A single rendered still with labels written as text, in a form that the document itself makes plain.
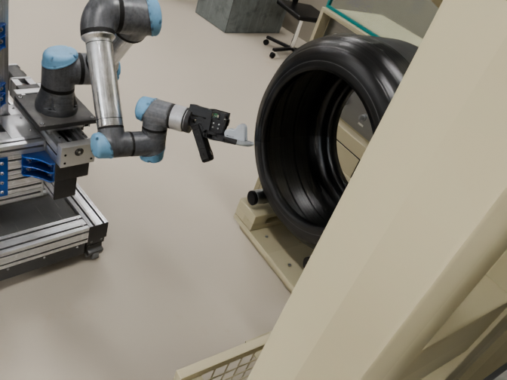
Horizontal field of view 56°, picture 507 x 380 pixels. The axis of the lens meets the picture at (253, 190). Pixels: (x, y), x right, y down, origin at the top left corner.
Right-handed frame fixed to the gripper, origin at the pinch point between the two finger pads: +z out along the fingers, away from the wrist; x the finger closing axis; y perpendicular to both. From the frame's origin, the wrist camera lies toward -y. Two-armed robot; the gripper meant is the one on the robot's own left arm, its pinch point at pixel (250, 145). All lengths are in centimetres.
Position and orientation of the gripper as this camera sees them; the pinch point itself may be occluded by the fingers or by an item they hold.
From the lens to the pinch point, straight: 139.4
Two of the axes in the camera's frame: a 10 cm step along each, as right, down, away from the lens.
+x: 1.8, -2.0, 9.6
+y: 2.5, -9.4, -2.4
